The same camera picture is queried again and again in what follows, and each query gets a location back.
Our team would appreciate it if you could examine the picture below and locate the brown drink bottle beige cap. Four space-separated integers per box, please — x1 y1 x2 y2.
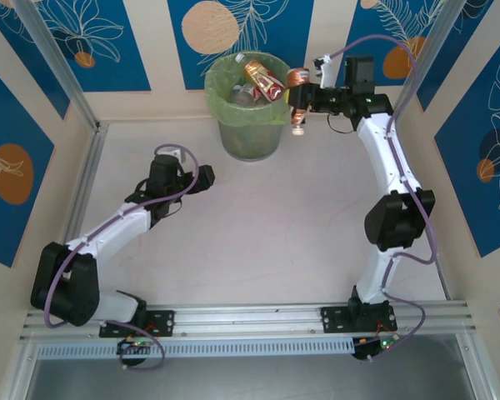
286 67 311 138

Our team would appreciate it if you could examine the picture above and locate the amber tea bottle red label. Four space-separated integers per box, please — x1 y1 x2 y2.
242 58 288 103

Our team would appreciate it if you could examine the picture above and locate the clear bottle red white label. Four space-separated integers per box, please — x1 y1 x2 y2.
232 82 270 106

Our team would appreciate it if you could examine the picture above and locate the translucent grey waste bin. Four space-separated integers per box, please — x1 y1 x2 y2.
216 118 284 163

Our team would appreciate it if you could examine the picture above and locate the green plastic bin liner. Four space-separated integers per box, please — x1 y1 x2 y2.
203 52 293 128

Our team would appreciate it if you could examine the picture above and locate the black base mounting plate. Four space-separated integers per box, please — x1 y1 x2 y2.
98 308 176 338
320 306 399 334

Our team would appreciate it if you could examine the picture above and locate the small lit circuit board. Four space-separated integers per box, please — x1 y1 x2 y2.
116 337 156 356
352 335 398 362

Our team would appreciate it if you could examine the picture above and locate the grey metal shelf panel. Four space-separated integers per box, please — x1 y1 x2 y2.
24 358 474 400

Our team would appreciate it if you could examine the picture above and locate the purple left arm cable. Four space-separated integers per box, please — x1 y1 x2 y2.
43 143 167 371

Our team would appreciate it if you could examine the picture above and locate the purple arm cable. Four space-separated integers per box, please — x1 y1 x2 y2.
327 35 439 363
43 143 167 371

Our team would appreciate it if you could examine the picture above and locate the thin black right gripper cable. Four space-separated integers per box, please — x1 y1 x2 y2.
327 111 357 136

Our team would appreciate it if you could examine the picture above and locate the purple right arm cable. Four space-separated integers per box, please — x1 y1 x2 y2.
327 35 439 363

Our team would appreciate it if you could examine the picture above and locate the aluminium frame post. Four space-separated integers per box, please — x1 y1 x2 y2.
391 0 466 126
12 0 109 134

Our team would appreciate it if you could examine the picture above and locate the long aluminium base rail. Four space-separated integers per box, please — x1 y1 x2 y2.
18 298 478 342

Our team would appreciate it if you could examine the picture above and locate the grey slotted cable duct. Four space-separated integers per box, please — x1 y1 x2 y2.
35 337 358 360

